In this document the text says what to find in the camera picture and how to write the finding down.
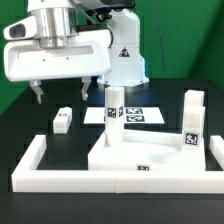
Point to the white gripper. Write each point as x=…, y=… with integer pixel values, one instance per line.
x=86, y=54

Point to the white desk top tray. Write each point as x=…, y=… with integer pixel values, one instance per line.
x=147, y=151

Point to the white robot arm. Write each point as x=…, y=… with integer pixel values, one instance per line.
x=57, y=20

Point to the marker base plate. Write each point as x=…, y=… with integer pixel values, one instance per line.
x=148, y=115

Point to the white U-shaped frame fence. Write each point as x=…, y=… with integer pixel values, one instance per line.
x=27, y=178

